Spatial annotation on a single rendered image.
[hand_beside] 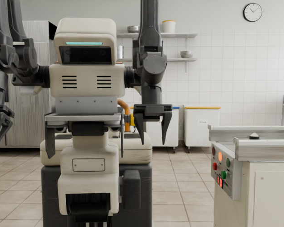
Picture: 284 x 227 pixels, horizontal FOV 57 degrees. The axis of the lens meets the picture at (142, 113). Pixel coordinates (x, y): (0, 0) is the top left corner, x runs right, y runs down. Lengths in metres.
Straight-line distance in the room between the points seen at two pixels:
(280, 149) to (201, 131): 3.43
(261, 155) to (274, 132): 0.35
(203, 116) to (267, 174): 3.42
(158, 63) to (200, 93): 4.25
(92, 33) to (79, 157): 0.45
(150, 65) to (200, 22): 4.39
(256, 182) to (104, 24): 0.72
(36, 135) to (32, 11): 2.31
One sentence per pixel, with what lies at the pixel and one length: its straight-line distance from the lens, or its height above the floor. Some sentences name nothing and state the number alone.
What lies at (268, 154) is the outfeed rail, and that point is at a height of 0.86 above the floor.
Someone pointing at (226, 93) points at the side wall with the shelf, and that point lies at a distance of 5.01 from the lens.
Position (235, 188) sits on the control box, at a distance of 0.92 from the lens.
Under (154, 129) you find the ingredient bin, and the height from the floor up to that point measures 0.40.
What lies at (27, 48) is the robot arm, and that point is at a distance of 0.94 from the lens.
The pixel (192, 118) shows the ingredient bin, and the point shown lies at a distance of 4.24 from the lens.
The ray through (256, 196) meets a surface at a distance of 0.90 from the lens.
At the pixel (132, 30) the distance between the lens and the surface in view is 4.66.
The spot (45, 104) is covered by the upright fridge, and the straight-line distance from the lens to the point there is 4.19.
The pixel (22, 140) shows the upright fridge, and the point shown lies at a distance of 4.41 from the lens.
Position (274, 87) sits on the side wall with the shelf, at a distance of 5.32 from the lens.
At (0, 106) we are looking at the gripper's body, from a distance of 0.75.
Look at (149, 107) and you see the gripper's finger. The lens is 0.68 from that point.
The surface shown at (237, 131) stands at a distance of 1.15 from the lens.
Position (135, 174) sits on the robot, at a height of 0.68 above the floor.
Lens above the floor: 1.06
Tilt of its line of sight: 5 degrees down
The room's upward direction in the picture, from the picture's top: straight up
